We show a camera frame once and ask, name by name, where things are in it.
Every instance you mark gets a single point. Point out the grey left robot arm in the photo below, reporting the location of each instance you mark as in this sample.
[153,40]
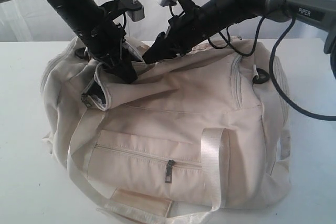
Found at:
[112,9]

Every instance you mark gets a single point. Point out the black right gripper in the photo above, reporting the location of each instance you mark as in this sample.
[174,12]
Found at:
[194,26]

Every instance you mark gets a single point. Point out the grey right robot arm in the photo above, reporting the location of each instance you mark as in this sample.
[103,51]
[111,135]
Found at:
[316,13]

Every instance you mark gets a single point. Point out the cream fabric duffel bag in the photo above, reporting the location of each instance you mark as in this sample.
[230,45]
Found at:
[190,136]

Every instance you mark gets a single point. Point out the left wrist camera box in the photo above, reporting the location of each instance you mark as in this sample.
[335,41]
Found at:
[133,8]

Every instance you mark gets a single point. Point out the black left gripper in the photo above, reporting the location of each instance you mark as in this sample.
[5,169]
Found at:
[92,24]

